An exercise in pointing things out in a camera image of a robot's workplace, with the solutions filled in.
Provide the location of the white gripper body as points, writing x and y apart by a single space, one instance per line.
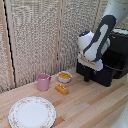
90 63

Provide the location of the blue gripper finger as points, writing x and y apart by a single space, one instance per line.
94 72

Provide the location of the black air fryer drawer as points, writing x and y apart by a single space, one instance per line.
103 75

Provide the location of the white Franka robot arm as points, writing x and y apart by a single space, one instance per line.
100 36

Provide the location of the black air fryer body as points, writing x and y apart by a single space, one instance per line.
120 50

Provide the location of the yellow food pieces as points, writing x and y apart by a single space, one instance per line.
64 76

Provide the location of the small white bowl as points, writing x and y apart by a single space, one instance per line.
64 80

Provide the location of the yellow rectangular block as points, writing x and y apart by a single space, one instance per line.
61 89

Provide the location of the pink mug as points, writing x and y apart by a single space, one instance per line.
43 82

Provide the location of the white rounded object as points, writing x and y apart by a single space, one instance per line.
122 121

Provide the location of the beige woven folding screen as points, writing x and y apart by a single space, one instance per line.
30 40

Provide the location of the white floral rimmed plate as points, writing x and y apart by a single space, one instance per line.
32 112

